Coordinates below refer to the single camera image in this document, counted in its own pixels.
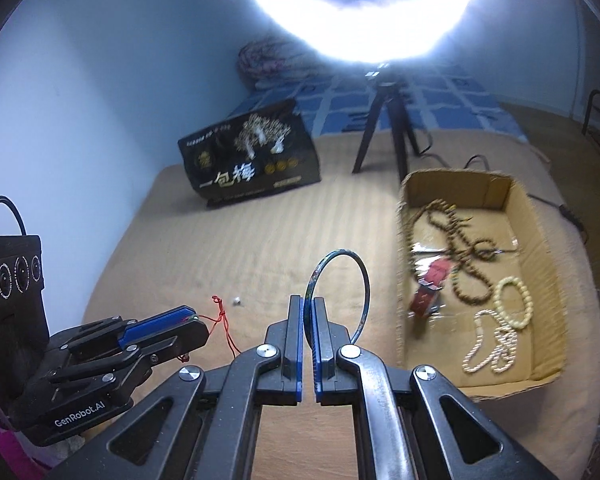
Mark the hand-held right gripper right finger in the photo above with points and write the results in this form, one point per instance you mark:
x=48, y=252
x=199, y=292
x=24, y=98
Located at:
x=319, y=350

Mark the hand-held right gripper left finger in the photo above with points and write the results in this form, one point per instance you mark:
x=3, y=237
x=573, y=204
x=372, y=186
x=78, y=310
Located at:
x=295, y=350

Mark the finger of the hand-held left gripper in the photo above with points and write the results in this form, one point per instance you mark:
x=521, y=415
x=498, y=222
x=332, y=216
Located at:
x=155, y=325
x=180, y=340

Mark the dark thin bangle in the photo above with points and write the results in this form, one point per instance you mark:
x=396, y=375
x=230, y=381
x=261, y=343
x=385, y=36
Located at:
x=311, y=280

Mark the cardboard box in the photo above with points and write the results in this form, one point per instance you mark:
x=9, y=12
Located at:
x=525, y=220

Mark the black snack bag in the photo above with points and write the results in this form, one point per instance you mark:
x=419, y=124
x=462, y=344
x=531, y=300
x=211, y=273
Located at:
x=245, y=160

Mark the black tripod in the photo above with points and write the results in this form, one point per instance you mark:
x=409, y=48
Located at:
x=397, y=110

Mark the blue patterned bedsheet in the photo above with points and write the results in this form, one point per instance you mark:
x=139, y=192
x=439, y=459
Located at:
x=430, y=100

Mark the folded patterned quilt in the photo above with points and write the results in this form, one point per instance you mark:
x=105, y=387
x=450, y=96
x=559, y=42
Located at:
x=265, y=60

